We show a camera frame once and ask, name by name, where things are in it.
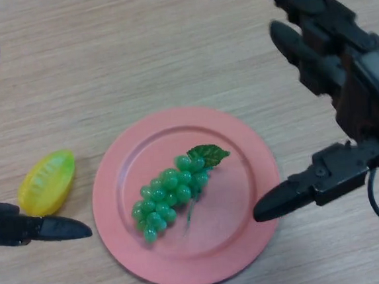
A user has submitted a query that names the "green grapes bunch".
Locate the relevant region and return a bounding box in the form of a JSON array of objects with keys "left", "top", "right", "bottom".
[{"left": 126, "top": 142, "right": 238, "bottom": 246}]

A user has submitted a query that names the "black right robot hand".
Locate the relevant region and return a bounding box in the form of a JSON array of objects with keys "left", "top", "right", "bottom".
[{"left": 235, "top": 0, "right": 379, "bottom": 223}]

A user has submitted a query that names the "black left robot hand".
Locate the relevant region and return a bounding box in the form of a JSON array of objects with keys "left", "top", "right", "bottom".
[{"left": 0, "top": 1, "right": 94, "bottom": 248}]

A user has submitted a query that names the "yellow green starfruit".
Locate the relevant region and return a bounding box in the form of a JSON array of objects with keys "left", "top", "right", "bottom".
[{"left": 13, "top": 148, "right": 80, "bottom": 219}]

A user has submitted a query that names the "pink round plate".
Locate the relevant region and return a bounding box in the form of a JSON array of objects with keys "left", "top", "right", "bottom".
[{"left": 85, "top": 99, "right": 290, "bottom": 284}]

